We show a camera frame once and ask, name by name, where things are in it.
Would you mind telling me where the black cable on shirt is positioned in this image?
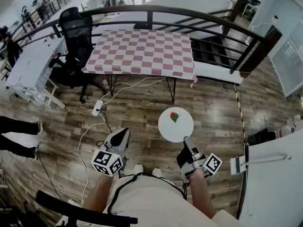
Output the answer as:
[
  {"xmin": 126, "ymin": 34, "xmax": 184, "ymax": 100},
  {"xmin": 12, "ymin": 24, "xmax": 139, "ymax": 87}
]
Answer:
[{"xmin": 107, "ymin": 172, "xmax": 188, "ymax": 214}]

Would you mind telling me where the black chair armrest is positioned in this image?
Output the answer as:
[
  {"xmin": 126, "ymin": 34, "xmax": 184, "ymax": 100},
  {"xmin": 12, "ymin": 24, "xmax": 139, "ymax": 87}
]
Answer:
[{"xmin": 35, "ymin": 190, "xmax": 139, "ymax": 226}]

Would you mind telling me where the white power strip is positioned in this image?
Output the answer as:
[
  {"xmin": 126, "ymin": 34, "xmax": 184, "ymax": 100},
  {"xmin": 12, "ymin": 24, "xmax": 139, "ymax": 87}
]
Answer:
[{"xmin": 91, "ymin": 99, "xmax": 104, "ymax": 117}]

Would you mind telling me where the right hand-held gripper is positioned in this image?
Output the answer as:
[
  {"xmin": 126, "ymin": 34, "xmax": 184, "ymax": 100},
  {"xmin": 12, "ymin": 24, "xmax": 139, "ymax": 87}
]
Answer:
[{"xmin": 176, "ymin": 136, "xmax": 223, "ymax": 182}]

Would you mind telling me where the white bowling pin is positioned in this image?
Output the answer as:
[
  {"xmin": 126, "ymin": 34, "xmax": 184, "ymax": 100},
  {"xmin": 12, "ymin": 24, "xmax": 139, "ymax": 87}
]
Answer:
[
  {"xmin": 285, "ymin": 114, "xmax": 303, "ymax": 127},
  {"xmin": 274, "ymin": 124, "xmax": 303, "ymax": 138}
]

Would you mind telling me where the white round plate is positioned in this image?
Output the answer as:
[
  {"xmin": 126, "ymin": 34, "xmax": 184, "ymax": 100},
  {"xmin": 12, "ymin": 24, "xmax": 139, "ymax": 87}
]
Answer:
[{"xmin": 158, "ymin": 107, "xmax": 195, "ymax": 143}]

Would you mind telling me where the person's white shirt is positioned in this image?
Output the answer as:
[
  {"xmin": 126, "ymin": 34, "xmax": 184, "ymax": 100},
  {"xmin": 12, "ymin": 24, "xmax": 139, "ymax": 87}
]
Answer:
[{"xmin": 55, "ymin": 174, "xmax": 240, "ymax": 227}]

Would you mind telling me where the long white cable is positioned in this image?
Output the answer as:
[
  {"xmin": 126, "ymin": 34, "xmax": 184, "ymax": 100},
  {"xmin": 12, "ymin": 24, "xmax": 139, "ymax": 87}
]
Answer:
[{"xmin": 101, "ymin": 76, "xmax": 167, "ymax": 105}]

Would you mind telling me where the person's left forearm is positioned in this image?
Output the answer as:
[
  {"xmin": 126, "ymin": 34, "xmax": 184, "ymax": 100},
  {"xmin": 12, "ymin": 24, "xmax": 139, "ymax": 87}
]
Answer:
[{"xmin": 82, "ymin": 173, "xmax": 119, "ymax": 213}]

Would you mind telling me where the dark metal railing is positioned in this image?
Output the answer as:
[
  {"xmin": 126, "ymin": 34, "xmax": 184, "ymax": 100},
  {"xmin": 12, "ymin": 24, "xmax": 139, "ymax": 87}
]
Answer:
[{"xmin": 0, "ymin": 4, "xmax": 283, "ymax": 78}]

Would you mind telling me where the black-legged table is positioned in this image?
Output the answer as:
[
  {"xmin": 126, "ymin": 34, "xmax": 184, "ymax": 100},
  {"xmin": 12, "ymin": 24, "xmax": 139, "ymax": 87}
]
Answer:
[{"xmin": 81, "ymin": 29, "xmax": 198, "ymax": 103}]

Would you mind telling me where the black mesh office chair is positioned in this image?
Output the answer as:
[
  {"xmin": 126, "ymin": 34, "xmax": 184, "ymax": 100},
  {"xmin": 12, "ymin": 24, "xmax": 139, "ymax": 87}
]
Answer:
[{"xmin": 48, "ymin": 7, "xmax": 107, "ymax": 104}]

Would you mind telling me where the white slatted desk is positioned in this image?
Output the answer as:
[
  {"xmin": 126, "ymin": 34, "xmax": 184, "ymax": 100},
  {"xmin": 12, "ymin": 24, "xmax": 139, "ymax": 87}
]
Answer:
[{"xmin": 5, "ymin": 38, "xmax": 70, "ymax": 109}]

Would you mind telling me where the black floor cable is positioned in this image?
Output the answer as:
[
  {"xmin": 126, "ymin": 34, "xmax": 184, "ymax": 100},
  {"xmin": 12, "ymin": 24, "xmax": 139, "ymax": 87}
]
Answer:
[{"xmin": 35, "ymin": 141, "xmax": 63, "ymax": 201}]

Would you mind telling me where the frosted glass partition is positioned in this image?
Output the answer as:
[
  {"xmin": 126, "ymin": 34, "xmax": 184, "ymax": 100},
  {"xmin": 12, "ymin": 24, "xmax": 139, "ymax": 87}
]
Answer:
[{"xmin": 269, "ymin": 31, "xmax": 303, "ymax": 98}]

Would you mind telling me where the black box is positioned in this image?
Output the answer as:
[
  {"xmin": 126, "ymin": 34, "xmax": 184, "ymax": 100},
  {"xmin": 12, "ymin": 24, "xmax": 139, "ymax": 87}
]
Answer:
[{"xmin": 247, "ymin": 128, "xmax": 276, "ymax": 147}]

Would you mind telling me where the yellow black striped tape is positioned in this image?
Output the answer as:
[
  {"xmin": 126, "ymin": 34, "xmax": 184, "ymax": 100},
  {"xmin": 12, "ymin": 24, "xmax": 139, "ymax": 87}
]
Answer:
[{"xmin": 234, "ymin": 90, "xmax": 247, "ymax": 151}]

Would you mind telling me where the white looping cable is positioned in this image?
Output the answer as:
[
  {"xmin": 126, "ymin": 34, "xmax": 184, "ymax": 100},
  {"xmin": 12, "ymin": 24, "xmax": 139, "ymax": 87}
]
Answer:
[{"xmin": 76, "ymin": 112, "xmax": 106, "ymax": 206}]

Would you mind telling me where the thin black cable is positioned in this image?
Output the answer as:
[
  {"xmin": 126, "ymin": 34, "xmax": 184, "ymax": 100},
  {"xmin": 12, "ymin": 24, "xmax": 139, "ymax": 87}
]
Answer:
[{"xmin": 96, "ymin": 109, "xmax": 113, "ymax": 148}]

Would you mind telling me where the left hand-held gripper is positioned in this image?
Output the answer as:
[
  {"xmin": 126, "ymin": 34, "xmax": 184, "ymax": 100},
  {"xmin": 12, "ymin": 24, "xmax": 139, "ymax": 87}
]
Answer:
[{"xmin": 91, "ymin": 127, "xmax": 131, "ymax": 177}]

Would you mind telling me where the metal desk clamp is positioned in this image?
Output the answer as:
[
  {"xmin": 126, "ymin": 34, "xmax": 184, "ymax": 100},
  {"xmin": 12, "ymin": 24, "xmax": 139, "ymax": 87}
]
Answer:
[{"xmin": 230, "ymin": 153, "xmax": 292, "ymax": 176}]

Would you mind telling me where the pink checkered tablecloth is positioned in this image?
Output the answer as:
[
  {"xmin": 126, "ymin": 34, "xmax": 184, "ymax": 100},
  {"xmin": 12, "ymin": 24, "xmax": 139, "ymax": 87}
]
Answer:
[{"xmin": 81, "ymin": 29, "xmax": 198, "ymax": 83}]

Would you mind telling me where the white smooth desk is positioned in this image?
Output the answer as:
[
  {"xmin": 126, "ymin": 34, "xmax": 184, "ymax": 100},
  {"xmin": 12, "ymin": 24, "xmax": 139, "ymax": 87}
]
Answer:
[{"xmin": 237, "ymin": 128, "xmax": 303, "ymax": 227}]

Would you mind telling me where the person's right forearm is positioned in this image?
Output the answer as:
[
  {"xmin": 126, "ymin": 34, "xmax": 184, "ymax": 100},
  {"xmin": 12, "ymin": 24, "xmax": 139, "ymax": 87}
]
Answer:
[{"xmin": 188, "ymin": 168, "xmax": 217, "ymax": 220}]

